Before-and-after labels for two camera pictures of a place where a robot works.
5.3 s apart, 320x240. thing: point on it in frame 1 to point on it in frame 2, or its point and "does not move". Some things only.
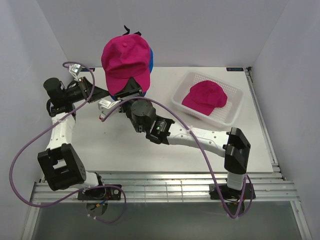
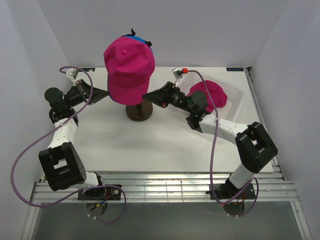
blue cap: [114, 97] to [136, 37]
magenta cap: [126, 56] does not move
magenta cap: [205, 96] does not move
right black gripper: [132, 89] to [162, 96]
